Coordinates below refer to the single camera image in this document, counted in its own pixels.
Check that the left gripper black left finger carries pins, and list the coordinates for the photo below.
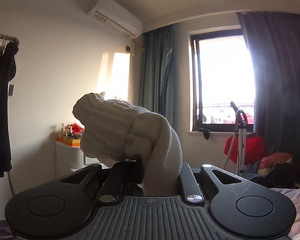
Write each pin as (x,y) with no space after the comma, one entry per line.
(108,185)

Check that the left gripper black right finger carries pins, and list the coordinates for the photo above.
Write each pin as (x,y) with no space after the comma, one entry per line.
(190,191)

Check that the cream white sweatshirt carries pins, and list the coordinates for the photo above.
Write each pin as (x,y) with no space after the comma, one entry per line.
(116,130)

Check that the pile of mixed clothes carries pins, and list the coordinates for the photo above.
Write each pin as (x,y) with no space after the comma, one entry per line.
(278,170)

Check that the white drawer cabinet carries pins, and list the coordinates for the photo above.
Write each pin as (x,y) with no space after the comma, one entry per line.
(68,159)

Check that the orange box with trinkets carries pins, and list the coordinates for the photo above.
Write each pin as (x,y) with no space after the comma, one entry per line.
(70,135)

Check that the small black window clamp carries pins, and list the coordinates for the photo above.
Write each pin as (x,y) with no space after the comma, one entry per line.
(205,132)

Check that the garment steamer stand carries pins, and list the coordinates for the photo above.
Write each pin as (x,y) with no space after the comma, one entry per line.
(240,133)

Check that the teal left curtain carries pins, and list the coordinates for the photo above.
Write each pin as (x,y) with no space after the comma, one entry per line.
(158,69)

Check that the teal curtain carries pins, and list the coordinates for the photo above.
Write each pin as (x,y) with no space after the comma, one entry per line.
(273,39)
(158,69)

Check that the black hanging garment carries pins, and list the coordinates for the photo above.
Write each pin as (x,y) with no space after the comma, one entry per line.
(7,73)

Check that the dark framed window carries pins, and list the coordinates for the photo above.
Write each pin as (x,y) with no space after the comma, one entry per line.
(222,73)

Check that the white air conditioner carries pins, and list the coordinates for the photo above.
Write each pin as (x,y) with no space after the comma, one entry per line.
(115,16)

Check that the teal right curtain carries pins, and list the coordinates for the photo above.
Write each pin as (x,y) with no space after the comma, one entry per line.
(273,39)

